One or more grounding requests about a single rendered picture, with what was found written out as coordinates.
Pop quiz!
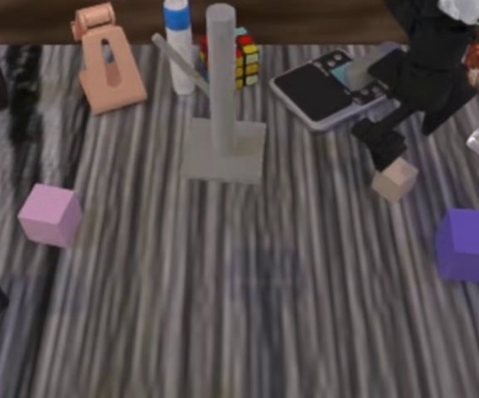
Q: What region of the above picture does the black and grey kitchen scale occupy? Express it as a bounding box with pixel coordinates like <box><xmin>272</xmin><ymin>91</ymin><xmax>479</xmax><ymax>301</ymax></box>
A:
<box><xmin>269</xmin><ymin>41</ymin><xmax>409</xmax><ymax>133</ymax></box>

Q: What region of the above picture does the grey pole stand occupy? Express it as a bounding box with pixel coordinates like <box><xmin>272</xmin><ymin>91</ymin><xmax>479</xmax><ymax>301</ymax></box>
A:
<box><xmin>151</xmin><ymin>2</ymin><xmax>266</xmax><ymax>184</ymax></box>

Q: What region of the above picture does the purple cube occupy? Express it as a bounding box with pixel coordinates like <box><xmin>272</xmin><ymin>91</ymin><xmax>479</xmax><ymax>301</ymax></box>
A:
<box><xmin>434</xmin><ymin>207</ymin><xmax>479</xmax><ymax>284</ymax></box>

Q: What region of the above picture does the pink cube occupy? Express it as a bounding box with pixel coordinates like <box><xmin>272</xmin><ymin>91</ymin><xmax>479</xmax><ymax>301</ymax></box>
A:
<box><xmin>17</xmin><ymin>182</ymin><xmax>83</xmax><ymax>249</ymax></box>

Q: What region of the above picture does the small beige cube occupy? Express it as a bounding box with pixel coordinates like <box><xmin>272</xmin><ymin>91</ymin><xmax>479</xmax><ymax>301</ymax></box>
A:
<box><xmin>370</xmin><ymin>158</ymin><xmax>419</xmax><ymax>204</ymax></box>

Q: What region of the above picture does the red snack packet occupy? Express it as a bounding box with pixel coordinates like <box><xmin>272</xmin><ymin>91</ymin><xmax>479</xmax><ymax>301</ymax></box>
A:
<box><xmin>461</xmin><ymin>40</ymin><xmax>479</xmax><ymax>86</ymax></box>

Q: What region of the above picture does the rubik's cube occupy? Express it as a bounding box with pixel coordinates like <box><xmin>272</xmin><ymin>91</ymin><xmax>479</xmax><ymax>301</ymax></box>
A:
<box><xmin>198</xmin><ymin>27</ymin><xmax>261</xmax><ymax>89</ymax></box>

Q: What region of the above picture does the pink phone stand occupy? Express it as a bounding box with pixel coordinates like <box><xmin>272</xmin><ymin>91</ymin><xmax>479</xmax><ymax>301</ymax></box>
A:
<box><xmin>70</xmin><ymin>1</ymin><xmax>148</xmax><ymax>115</ymax></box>

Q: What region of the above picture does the blue and white bottle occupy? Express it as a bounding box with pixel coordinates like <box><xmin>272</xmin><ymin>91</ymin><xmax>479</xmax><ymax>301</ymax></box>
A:
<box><xmin>162</xmin><ymin>0</ymin><xmax>196</xmax><ymax>95</ymax></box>

